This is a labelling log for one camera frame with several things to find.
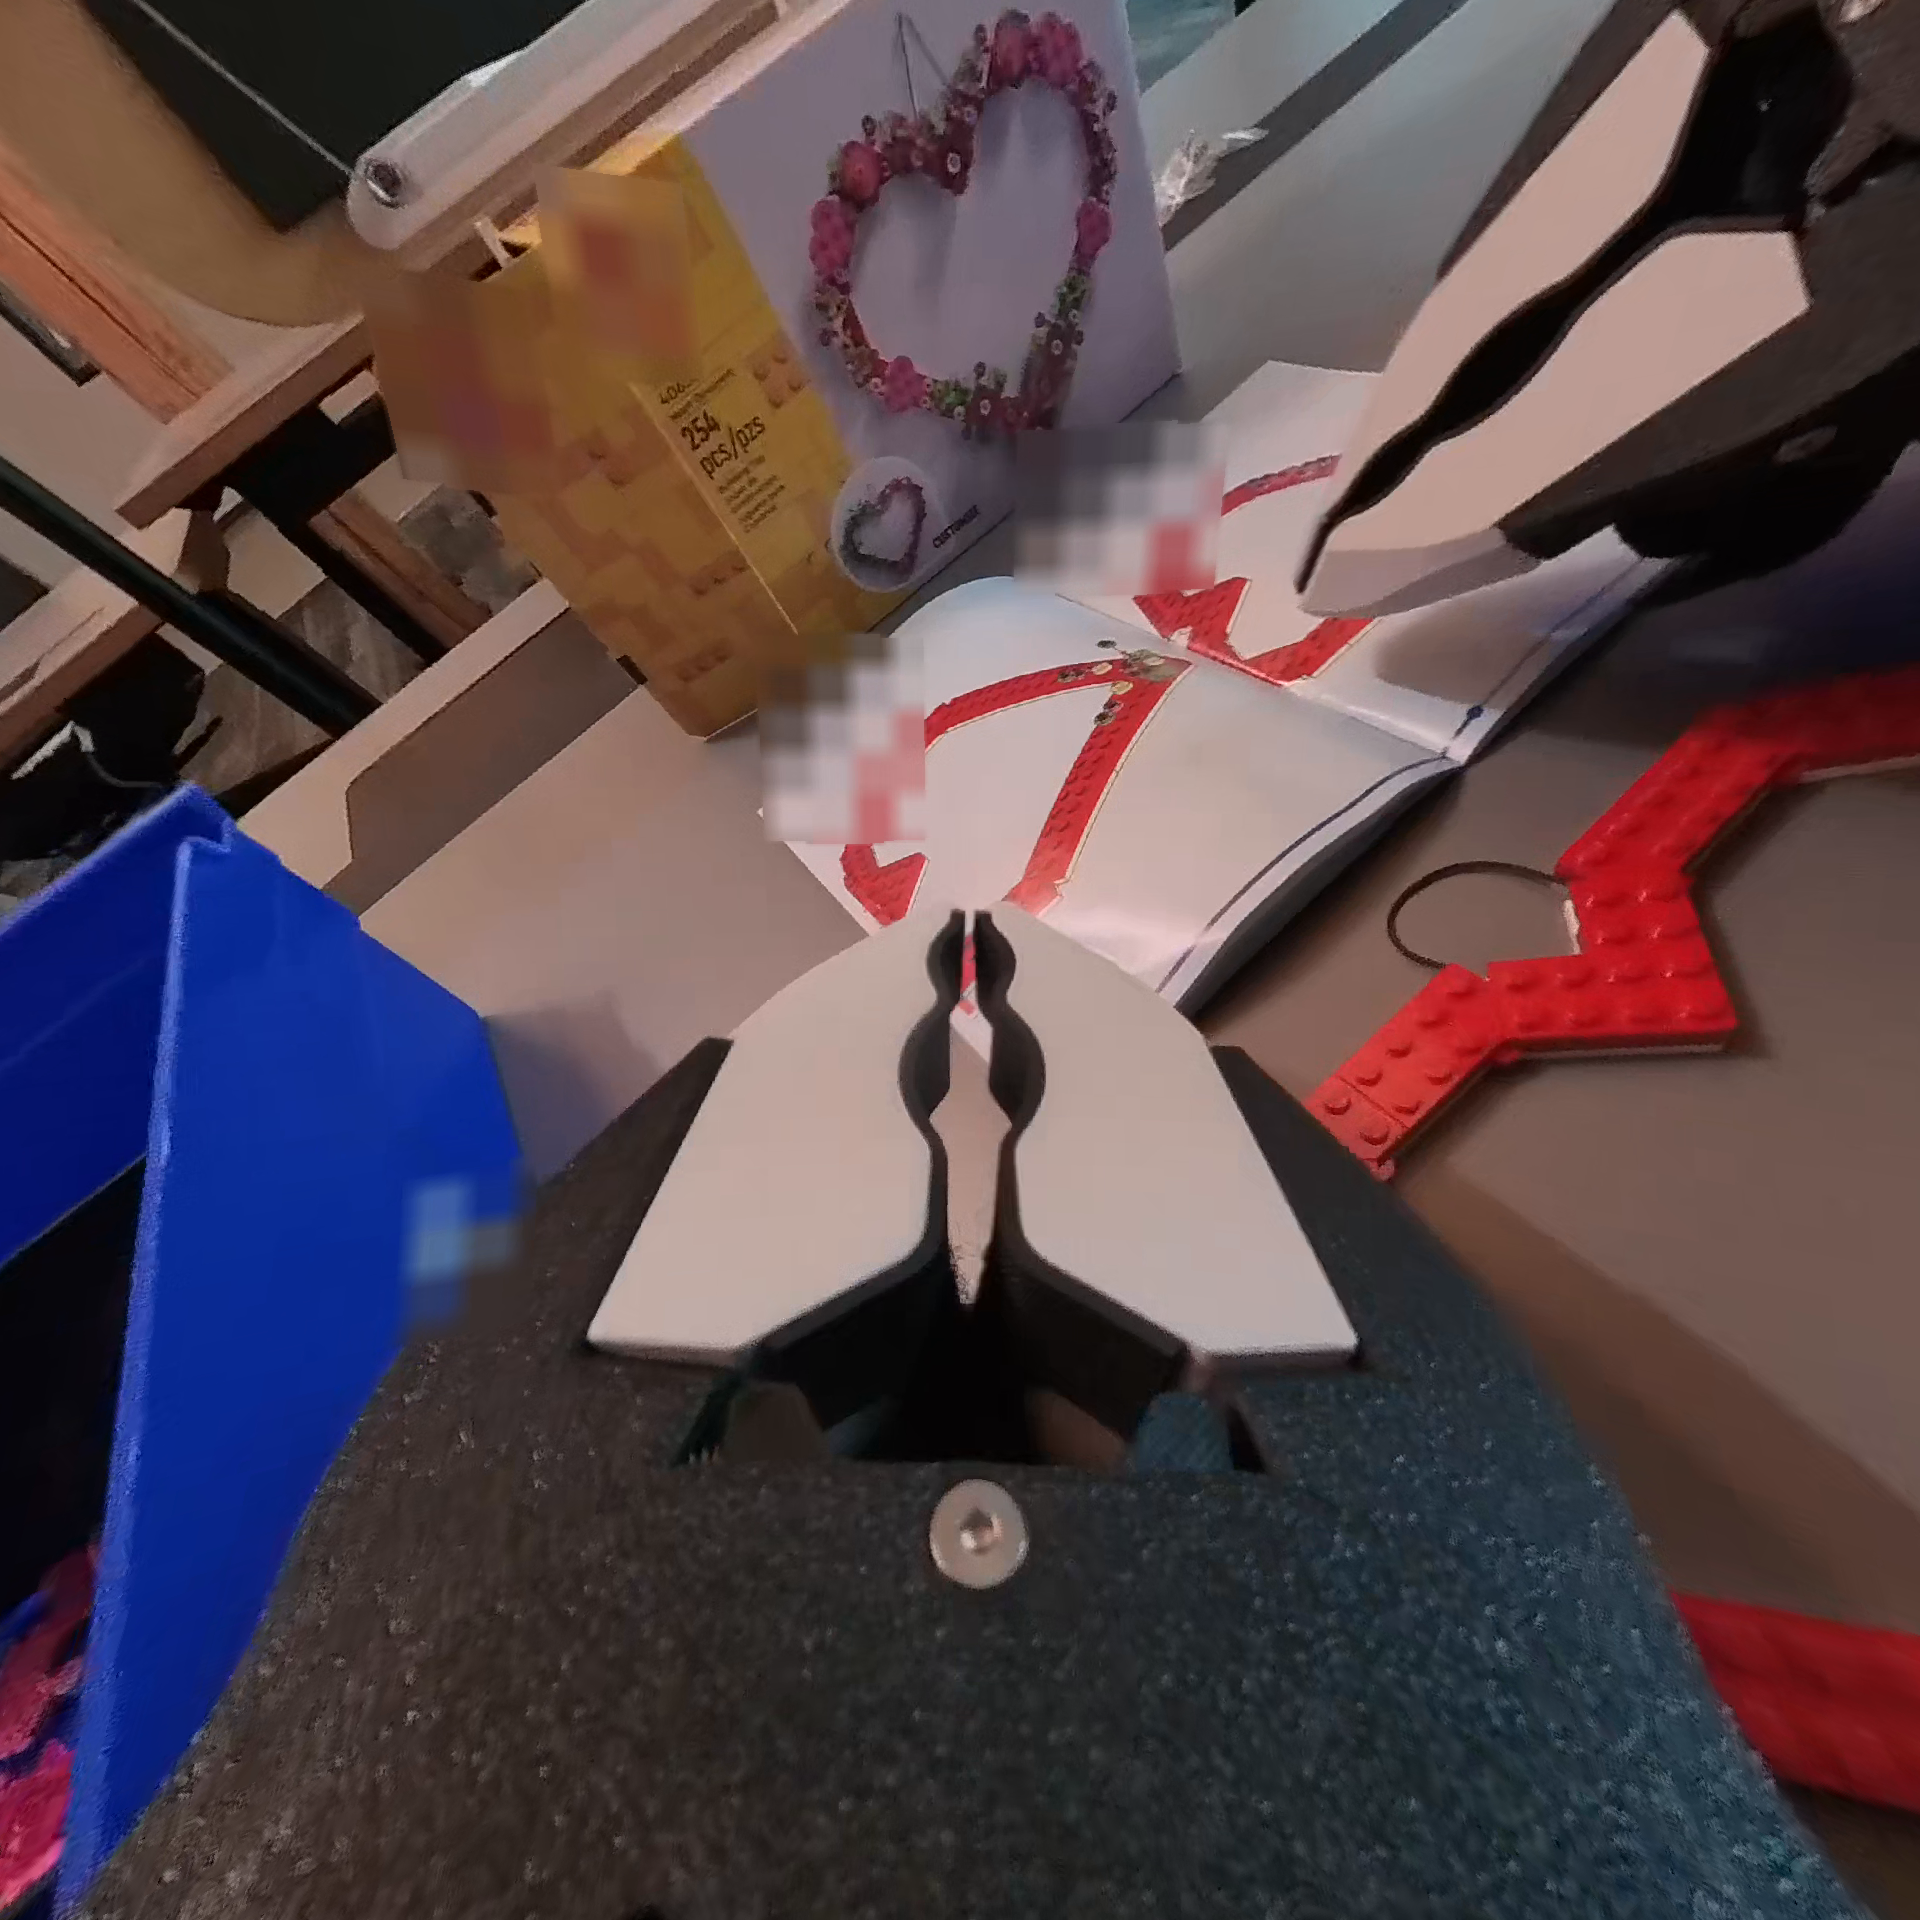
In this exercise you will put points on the clear plastic wrapper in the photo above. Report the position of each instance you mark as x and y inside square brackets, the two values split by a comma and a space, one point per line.
[1202, 165]

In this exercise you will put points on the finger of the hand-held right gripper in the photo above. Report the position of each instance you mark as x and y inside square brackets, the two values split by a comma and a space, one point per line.
[1589, 406]
[1575, 165]

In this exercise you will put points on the grey desk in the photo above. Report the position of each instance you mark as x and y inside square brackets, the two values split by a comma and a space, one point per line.
[1651, 1277]

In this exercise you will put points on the black monitor with pale frame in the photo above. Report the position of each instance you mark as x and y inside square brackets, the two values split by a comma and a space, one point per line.
[301, 91]

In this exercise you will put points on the pile of pink bricks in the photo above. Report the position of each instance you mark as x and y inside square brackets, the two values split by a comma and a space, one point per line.
[37, 1695]

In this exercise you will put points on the white instruction booklet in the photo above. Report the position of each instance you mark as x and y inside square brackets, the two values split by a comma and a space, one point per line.
[1291, 811]

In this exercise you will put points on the white and yellow set box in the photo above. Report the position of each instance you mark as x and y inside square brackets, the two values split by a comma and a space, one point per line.
[975, 271]

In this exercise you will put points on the red brick heart frame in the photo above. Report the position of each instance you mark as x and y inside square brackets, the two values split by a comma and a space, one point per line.
[1621, 932]

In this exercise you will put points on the blue plastic bin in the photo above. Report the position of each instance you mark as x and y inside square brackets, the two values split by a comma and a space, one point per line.
[271, 1125]

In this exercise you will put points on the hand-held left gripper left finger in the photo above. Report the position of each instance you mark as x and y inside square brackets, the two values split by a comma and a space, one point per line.
[781, 1171]

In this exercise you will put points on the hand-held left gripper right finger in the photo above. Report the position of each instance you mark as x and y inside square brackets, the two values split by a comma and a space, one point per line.
[1171, 1185]

